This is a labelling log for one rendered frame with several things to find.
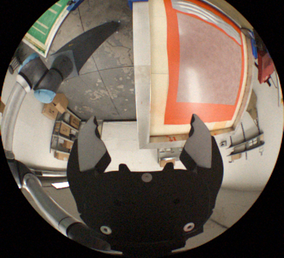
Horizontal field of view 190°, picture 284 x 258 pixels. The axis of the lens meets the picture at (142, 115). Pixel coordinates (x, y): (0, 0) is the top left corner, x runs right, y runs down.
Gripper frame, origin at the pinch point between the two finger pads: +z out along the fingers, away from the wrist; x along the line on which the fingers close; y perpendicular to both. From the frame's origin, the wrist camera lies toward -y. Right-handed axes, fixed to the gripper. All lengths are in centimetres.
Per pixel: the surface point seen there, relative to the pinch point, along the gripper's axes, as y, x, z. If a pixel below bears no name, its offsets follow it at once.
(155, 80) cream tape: -1.6, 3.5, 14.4
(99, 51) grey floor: -42, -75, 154
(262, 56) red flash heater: -49, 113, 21
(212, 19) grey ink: -28.5, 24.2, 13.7
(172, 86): -0.1, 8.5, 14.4
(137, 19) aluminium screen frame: -18.4, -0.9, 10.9
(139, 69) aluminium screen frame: -4.7, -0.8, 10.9
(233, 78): -7.4, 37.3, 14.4
